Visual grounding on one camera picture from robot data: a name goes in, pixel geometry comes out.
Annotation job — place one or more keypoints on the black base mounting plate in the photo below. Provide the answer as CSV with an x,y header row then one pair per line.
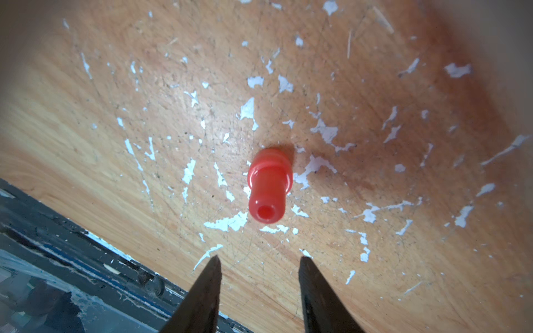
x,y
59,277

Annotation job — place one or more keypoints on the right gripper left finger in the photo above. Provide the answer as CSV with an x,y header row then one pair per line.
x,y
199,310

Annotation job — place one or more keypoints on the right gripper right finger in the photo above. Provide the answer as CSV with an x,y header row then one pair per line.
x,y
322,309

